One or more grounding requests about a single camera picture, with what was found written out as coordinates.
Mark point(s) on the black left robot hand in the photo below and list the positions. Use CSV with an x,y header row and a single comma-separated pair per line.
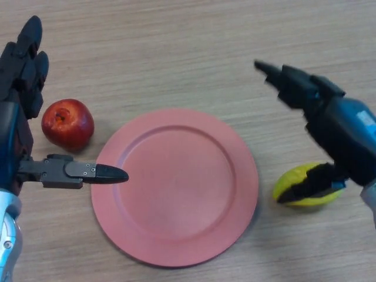
x,y
14,138

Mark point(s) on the pink round plate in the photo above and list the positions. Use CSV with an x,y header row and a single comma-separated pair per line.
x,y
174,188

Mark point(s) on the yellow starfruit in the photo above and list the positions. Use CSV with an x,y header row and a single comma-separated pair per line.
x,y
290,179

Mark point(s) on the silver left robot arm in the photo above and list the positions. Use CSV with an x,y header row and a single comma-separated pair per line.
x,y
8,241

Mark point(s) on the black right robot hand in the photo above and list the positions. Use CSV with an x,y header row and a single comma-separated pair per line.
x,y
337,132

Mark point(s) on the red apple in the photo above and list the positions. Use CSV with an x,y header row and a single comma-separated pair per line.
x,y
69,126

